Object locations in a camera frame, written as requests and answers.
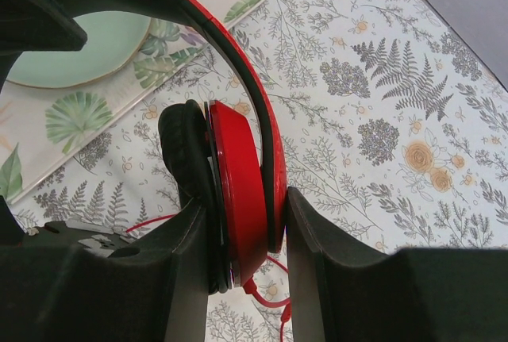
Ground green ceramic plate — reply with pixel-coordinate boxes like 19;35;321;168
3;11;152;90

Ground floral tablecloth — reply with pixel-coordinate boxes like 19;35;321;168
11;0;508;342

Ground red headphone cable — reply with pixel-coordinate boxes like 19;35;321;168
125;213;293;342

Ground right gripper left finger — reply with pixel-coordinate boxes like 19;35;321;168
1;202;209;341

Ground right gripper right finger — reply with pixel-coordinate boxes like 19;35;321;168
287;188;507;341

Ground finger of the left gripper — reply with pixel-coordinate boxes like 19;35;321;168
1;0;87;53

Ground floral rectangular tray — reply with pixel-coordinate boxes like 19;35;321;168
1;0;265;203

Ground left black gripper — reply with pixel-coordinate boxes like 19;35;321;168
1;196;136;257

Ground red headphones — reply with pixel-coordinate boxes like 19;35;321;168
56;0;287;293

